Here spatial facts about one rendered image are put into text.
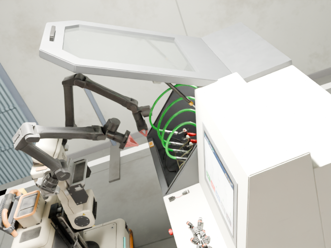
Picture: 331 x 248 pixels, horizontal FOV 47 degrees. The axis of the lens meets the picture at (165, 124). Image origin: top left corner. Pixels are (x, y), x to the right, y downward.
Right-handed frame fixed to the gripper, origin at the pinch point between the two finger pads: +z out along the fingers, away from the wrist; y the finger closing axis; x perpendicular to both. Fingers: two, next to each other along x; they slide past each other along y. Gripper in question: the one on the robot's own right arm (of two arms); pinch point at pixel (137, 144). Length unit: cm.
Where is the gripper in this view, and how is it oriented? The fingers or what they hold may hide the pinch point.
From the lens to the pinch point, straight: 223.7
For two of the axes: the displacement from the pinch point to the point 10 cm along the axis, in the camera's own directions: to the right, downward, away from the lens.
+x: 0.6, -5.7, 8.2
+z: 9.0, 3.8, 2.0
